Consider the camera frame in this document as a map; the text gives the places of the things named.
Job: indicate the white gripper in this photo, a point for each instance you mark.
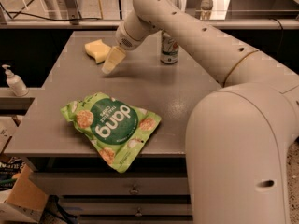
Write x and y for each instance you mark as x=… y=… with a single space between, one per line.
x=125 y=39

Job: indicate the yellow sponge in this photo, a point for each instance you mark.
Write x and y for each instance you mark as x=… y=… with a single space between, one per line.
x=97 y=50

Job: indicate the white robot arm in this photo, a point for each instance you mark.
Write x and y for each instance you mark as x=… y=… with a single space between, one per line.
x=237 y=138

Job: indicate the green dang chips bag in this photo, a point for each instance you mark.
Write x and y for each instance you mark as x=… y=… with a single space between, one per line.
x=117 y=130

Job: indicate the white pump bottle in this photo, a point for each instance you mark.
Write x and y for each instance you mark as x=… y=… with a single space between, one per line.
x=15 y=82

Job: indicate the grey drawer cabinet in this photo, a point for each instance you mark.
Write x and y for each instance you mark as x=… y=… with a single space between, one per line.
x=64 y=162

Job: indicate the cardboard box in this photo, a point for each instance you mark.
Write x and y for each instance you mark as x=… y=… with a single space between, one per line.
x=25 y=202

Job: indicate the metal railing frame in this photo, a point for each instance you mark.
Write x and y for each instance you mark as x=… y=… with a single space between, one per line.
x=88 y=14

